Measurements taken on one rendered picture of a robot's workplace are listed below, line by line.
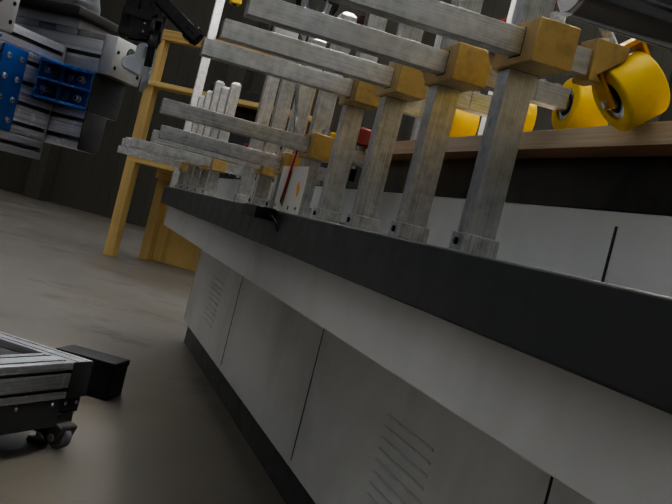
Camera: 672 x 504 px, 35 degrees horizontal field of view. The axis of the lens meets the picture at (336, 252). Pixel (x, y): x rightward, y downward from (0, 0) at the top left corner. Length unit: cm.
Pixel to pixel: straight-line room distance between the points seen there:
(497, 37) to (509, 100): 8
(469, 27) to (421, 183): 34
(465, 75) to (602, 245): 29
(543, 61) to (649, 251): 27
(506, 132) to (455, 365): 28
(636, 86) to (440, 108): 34
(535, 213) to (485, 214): 37
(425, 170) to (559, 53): 35
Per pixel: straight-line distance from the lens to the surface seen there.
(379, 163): 172
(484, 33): 121
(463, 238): 123
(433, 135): 149
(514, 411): 107
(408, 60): 144
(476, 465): 162
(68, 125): 250
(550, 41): 120
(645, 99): 126
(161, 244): 1016
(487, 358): 115
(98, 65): 249
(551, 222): 156
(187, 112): 213
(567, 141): 147
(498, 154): 125
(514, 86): 126
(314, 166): 221
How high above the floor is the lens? 69
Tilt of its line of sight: 1 degrees down
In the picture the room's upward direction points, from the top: 14 degrees clockwise
